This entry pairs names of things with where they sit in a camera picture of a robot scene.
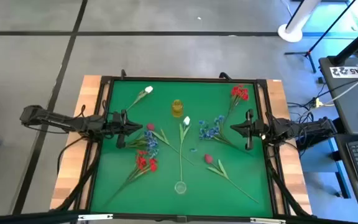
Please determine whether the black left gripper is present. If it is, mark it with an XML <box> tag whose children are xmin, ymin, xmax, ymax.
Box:
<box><xmin>103</xmin><ymin>108</ymin><xmax>143</xmax><ymax>149</ymax></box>

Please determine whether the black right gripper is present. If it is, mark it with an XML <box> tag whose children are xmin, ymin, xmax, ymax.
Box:
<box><xmin>230</xmin><ymin>108</ymin><xmax>269</xmax><ymax>151</ymax></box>

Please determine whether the blue artificial flower bunch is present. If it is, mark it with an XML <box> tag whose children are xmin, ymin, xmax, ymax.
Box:
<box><xmin>124</xmin><ymin>129</ymin><xmax>160</xmax><ymax>159</ymax></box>
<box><xmin>198</xmin><ymin>114</ymin><xmax>254</xmax><ymax>156</ymax></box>

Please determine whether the red artificial flower bunch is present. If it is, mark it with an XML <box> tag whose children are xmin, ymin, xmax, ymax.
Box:
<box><xmin>104</xmin><ymin>149</ymin><xmax>158</xmax><ymax>205</ymax></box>
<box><xmin>225</xmin><ymin>84</ymin><xmax>250</xmax><ymax>121</ymax></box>

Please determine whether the white artificial tulip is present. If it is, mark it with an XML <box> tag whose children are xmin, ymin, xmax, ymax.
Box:
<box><xmin>125</xmin><ymin>85</ymin><xmax>154</xmax><ymax>113</ymax></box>
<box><xmin>178</xmin><ymin>116</ymin><xmax>192</xmax><ymax>183</ymax></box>

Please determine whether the yellow glass vase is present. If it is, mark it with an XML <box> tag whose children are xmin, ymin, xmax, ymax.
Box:
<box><xmin>171</xmin><ymin>99</ymin><xmax>185</xmax><ymax>118</ymax></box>

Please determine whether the clear glass vase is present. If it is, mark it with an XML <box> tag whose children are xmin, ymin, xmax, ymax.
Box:
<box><xmin>174</xmin><ymin>180</ymin><xmax>188</xmax><ymax>195</ymax></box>

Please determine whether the green table mat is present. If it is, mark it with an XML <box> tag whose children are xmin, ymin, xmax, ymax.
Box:
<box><xmin>90</xmin><ymin>80</ymin><xmax>275</xmax><ymax>218</ymax></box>

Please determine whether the black tripod stand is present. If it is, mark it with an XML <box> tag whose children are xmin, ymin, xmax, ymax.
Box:
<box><xmin>283</xmin><ymin>0</ymin><xmax>358</xmax><ymax>74</ymax></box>

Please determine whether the dark grey desk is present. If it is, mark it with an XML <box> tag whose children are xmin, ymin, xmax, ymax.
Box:
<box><xmin>318</xmin><ymin>55</ymin><xmax>358</xmax><ymax>212</ymax></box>

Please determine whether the white printed label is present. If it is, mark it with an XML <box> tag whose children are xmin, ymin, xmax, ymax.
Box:
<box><xmin>329</xmin><ymin>65</ymin><xmax>358</xmax><ymax>78</ymax></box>

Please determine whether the black metal table frame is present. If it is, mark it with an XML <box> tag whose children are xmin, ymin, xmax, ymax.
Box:
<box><xmin>54</xmin><ymin>74</ymin><xmax>313</xmax><ymax>224</ymax></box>

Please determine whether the silver frame bracket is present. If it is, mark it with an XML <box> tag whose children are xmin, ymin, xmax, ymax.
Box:
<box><xmin>249</xmin><ymin>217</ymin><xmax>287</xmax><ymax>224</ymax></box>
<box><xmin>78</xmin><ymin>213</ymin><xmax>114</xmax><ymax>222</ymax></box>

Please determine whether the white cable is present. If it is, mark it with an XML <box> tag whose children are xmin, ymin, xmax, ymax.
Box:
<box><xmin>317</xmin><ymin>68</ymin><xmax>358</xmax><ymax>108</ymax></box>

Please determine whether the black monitor post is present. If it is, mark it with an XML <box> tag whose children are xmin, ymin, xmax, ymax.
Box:
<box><xmin>334</xmin><ymin>18</ymin><xmax>358</xmax><ymax>65</ymax></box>

